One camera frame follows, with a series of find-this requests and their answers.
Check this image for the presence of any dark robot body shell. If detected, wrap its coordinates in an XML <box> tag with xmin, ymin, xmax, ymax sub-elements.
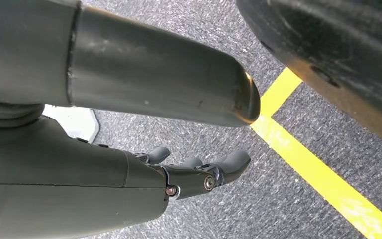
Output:
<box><xmin>236</xmin><ymin>0</ymin><xmax>382</xmax><ymax>151</ymax></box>

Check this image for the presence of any white flat base plate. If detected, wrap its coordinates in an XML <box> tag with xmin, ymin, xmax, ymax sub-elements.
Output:
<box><xmin>42</xmin><ymin>104</ymin><xmax>100</xmax><ymax>145</ymax></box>

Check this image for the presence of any yellow floor tape line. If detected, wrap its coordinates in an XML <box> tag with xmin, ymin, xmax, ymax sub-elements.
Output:
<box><xmin>249</xmin><ymin>67</ymin><xmax>382</xmax><ymax>239</ymax></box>

